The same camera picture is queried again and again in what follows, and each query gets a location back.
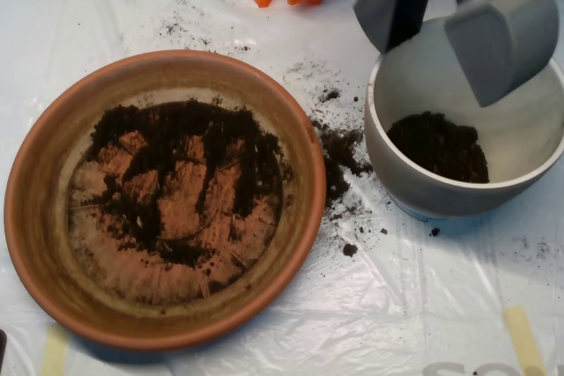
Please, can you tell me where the dark soil heap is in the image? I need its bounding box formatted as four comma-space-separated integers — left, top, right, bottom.
83, 100, 286, 269

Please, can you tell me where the spilled soil pile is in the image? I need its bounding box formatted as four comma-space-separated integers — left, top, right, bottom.
310, 118, 375, 210

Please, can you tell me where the white ceramic pot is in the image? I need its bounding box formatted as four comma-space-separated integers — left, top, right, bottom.
364, 18, 564, 222

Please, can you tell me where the terracotta clay saucer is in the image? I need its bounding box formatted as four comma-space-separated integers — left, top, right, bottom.
4, 49, 328, 353

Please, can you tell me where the clear plastic cover sheet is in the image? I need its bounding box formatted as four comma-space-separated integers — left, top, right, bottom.
0, 0, 564, 376

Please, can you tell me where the long beige masking tape strip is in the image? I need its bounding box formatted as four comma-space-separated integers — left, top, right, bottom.
40, 325, 70, 376
503, 305, 548, 376

